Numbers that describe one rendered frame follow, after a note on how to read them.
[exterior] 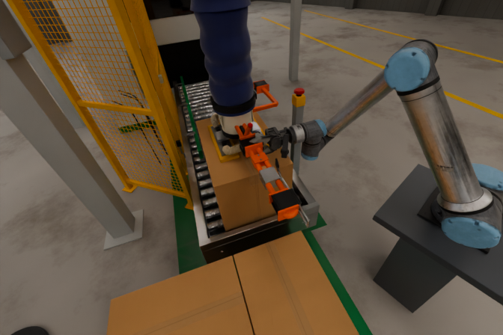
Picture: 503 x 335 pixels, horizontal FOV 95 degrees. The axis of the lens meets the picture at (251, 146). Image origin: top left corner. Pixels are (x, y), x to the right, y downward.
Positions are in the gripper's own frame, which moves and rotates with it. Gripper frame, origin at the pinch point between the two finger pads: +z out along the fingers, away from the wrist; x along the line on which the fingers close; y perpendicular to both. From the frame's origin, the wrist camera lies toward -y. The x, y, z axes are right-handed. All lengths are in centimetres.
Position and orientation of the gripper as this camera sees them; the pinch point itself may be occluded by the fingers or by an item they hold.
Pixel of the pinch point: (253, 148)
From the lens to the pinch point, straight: 103.7
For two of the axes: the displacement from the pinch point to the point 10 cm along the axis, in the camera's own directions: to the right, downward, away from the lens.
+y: -3.2, -6.0, 7.4
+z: -9.5, 2.5, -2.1
